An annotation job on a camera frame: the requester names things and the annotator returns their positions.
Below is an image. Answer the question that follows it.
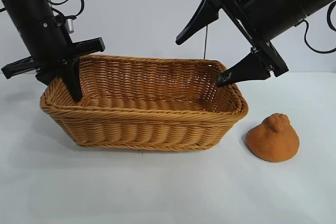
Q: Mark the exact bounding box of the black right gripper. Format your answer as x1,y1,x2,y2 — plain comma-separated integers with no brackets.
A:
175,0,307,88

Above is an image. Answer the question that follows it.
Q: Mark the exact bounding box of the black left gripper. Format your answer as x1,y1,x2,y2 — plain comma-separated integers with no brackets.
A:
1,16,106,103

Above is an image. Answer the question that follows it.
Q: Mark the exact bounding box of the brown woven wicker basket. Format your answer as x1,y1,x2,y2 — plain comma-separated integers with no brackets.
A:
39,55,249,153

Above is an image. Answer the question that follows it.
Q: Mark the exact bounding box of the orange bumpy knobbed fruit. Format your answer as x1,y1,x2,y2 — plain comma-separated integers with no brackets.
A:
245,113,300,162

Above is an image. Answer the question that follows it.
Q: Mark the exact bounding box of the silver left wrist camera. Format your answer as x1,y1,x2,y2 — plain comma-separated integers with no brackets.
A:
65,18,76,35

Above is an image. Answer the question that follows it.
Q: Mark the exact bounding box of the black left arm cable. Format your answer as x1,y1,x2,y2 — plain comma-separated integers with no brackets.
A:
48,0,85,20

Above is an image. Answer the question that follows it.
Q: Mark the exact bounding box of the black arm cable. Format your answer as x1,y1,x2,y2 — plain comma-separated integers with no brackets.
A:
48,0,85,20
303,3,336,54

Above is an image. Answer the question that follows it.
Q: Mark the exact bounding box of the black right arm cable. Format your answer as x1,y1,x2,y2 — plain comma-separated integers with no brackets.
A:
303,3,336,54

